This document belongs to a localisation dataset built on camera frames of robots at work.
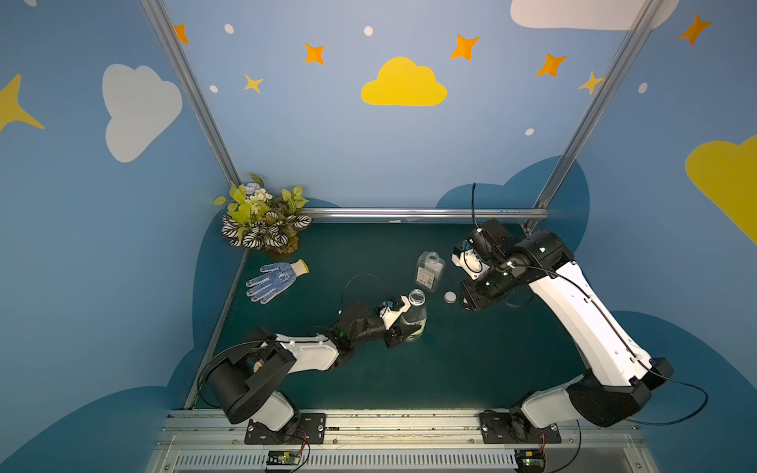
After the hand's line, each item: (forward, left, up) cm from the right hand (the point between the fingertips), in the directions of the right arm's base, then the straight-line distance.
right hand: (471, 296), depth 69 cm
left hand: (+1, +12, -12) cm, 17 cm away
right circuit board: (-29, -18, -30) cm, 45 cm away
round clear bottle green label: (-3, +13, -5) cm, 14 cm away
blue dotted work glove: (+19, +61, -26) cm, 69 cm away
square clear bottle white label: (+19, +7, -16) cm, 26 cm away
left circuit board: (-33, +44, -27) cm, 61 cm away
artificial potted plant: (+25, +62, -2) cm, 66 cm away
